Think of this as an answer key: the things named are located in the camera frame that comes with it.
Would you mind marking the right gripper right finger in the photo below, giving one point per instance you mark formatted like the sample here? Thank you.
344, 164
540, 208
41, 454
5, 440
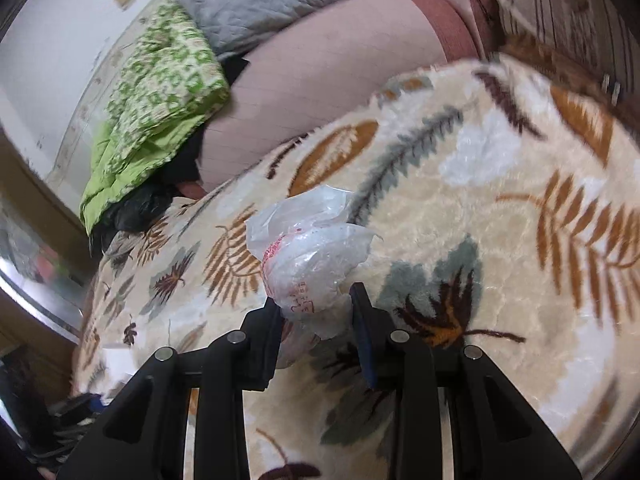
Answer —
495, 432

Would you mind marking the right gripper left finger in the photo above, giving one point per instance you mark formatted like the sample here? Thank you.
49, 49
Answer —
142, 433

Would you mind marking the clear plastic bag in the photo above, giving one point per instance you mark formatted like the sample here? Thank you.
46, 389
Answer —
307, 248

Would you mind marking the wooden glass door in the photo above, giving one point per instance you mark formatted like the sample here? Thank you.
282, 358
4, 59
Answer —
45, 276

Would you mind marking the leaf-pattern fleece blanket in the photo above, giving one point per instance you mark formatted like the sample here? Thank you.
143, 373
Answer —
506, 215

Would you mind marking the green patterned quilt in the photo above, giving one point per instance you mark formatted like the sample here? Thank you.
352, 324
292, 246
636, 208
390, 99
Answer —
171, 83

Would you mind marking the pink sofa armrest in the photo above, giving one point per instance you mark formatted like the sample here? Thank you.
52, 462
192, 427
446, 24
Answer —
320, 68

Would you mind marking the striped sofa back cushion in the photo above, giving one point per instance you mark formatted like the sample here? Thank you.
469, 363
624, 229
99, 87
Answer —
591, 32

